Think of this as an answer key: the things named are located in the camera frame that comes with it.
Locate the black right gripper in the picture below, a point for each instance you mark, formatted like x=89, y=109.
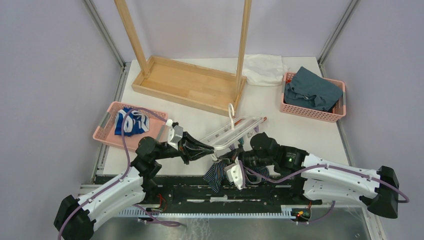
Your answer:
x=239, y=155

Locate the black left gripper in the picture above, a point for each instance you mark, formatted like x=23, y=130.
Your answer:
x=192, y=154

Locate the white plastic clip hanger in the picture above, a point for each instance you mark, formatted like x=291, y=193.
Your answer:
x=231, y=133

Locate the navy striped boxer underwear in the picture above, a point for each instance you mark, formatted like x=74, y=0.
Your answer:
x=215, y=176

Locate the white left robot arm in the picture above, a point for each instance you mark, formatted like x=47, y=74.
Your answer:
x=78, y=218

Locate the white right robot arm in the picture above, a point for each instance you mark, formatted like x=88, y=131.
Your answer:
x=317, y=179

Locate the blue white underwear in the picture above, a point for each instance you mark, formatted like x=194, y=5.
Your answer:
x=135, y=123

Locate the wooden hanger rack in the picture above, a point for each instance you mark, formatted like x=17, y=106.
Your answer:
x=183, y=83

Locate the teal grey underwear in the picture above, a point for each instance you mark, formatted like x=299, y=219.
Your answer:
x=308, y=90

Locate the white folded cloth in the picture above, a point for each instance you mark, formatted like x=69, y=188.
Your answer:
x=264, y=70

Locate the pink basket right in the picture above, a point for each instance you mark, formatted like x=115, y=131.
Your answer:
x=337, y=112

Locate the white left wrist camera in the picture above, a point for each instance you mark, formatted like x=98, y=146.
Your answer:
x=175, y=133

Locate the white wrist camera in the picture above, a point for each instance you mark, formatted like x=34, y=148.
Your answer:
x=236, y=174
x=175, y=133

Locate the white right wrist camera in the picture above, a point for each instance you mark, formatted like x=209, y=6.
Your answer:
x=236, y=174

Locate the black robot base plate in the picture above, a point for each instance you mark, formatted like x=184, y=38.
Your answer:
x=192, y=195

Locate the white slotted cable duct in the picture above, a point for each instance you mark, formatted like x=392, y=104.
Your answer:
x=134, y=212

